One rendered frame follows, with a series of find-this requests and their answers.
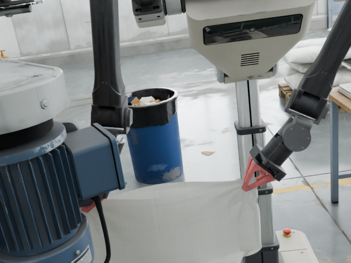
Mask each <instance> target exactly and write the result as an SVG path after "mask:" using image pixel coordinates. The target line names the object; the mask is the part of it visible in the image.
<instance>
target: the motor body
mask: <svg viewBox="0 0 351 263"><path fill-rule="evenodd" d="M66 136H67V133H66V129H65V126H64V125H63V124H62V123H59V122H56V121H54V126H53V127H52V129H51V130H50V131H49V132H48V133H46V134H45V135H43V136H41V137H39V138H37V139H35V140H32V141H29V142H26V143H24V144H20V145H16V146H13V147H8V148H2V149H0V263H93V260H94V255H95V252H94V248H93V243H92V238H91V233H90V228H89V223H88V219H87V218H86V216H85V215H84V214H83V213H81V212H80V208H79V204H78V200H77V196H76V191H75V187H74V182H73V178H72V174H71V170H70V167H69V162H68V158H67V154H66V149H65V146H64V145H62V143H63V141H64V140H65V139H66Z"/></svg>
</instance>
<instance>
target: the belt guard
mask: <svg viewBox="0 0 351 263"><path fill-rule="evenodd" d="M69 105H70V101H69V97H68V92H67V87H66V83H65V78H64V74H63V71H62V70H61V69H60V68H58V67H54V66H48V65H42V64H35V63H29V62H23V61H16V60H12V59H6V58H0V135H2V134H6V133H11V132H15V131H18V130H21V129H25V128H28V127H31V126H34V125H37V124H40V123H43V122H45V121H47V120H50V119H52V118H54V117H56V116H58V115H59V114H61V113H63V112H64V111H65V110H66V109H67V108H68V107H69Z"/></svg>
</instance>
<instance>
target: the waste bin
mask: <svg viewBox="0 0 351 263"><path fill-rule="evenodd" d="M125 95H127V99H128V108H130V109H132V110H133V123H132V124H131V126H130V130H129V132H128V133H127V134H126V137H127V142H128V147H129V150H130V155H131V160H132V165H133V170H134V174H135V178H136V179H137V180H138V181H139V182H141V183H144V184H162V183H166V182H169V181H172V180H174V179H176V178H178V177H179V176H180V175H181V174H182V172H183V161H182V151H181V141H180V132H179V122H178V113H177V109H178V102H177V98H178V96H179V93H178V92H177V91H176V90H175V89H172V88H165V87H156V88H146V89H140V90H135V91H132V92H129V93H126V94H125ZM168 95H169V96H170V98H169V99H168ZM135 97H137V98H138V99H139V100H140V99H141V98H142V97H153V98H154V99H155V100H158V99H159V100H160V101H162V102H159V103H155V104H149V105H140V106H131V105H132V103H131V101H132V100H133V99H134V98H135ZM163 100H164V101H163Z"/></svg>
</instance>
